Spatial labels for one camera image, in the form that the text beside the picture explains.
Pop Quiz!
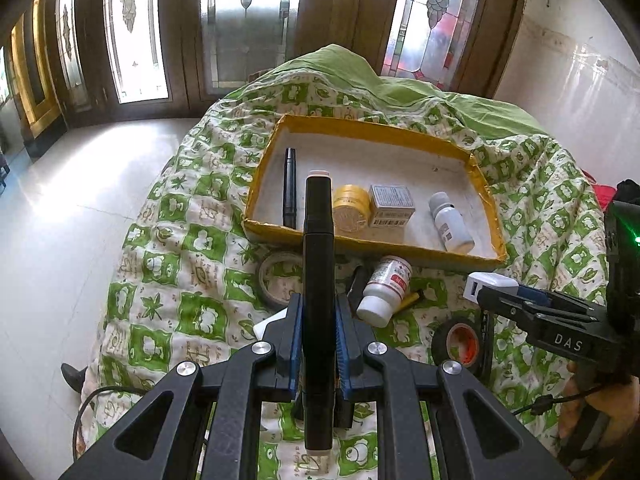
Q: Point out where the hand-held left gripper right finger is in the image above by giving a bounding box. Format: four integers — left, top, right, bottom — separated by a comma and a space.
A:
335, 295, 571, 480

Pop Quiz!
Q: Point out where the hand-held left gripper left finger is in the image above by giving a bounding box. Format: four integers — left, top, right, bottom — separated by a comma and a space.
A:
60, 292, 306, 480

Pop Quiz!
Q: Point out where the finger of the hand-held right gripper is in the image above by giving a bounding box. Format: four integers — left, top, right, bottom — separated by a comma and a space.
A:
475, 285, 551, 335
516, 283, 608, 321

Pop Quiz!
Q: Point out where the black marker with tan ends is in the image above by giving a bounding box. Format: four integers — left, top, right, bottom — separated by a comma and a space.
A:
301, 170, 337, 467

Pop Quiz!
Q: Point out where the white bottle with red label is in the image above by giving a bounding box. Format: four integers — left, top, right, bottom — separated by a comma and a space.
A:
356, 255, 414, 329

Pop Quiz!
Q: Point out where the black tape roll red core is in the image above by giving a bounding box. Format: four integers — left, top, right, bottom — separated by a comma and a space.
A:
430, 317, 484, 377

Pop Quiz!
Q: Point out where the white bottle with pink label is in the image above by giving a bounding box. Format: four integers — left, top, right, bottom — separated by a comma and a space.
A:
428, 191, 476, 254

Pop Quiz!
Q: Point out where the yellow round jar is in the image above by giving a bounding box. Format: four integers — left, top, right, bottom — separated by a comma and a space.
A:
332, 184, 374, 234

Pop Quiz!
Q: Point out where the small grey printed box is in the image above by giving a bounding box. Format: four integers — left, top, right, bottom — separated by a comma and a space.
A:
368, 184, 417, 229

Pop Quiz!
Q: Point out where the yellow-taped cardboard box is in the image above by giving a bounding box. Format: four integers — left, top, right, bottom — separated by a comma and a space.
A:
242, 113, 508, 268

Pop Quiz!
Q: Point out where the person's right hand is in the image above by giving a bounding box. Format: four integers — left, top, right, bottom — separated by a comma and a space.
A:
564, 359, 640, 443

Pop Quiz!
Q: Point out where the clear tape roll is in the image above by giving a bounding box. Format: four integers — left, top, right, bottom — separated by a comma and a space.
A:
257, 251, 306, 312

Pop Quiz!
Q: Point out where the red cloth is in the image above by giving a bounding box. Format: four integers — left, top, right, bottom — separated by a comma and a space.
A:
581, 170, 617, 207

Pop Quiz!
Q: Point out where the green printed blanket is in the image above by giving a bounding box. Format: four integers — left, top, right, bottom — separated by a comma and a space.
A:
75, 44, 621, 480

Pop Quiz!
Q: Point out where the dark shoe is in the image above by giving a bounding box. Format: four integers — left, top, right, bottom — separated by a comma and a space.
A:
60, 363, 90, 395

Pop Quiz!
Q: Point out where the wooden stained glass door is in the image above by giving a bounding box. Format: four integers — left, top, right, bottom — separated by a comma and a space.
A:
367, 0, 531, 98
75, 0, 191, 113
187, 0, 368, 103

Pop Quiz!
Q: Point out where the gold framed door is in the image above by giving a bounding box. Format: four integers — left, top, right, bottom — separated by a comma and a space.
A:
10, 0, 68, 141

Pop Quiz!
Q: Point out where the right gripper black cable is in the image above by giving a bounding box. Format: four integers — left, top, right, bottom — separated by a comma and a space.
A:
510, 391, 601, 417

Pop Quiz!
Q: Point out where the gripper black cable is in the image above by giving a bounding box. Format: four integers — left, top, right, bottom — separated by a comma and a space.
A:
72, 385, 151, 463
510, 391, 601, 417

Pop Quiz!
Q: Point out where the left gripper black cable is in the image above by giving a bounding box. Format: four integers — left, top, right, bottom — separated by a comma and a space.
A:
72, 385, 151, 463

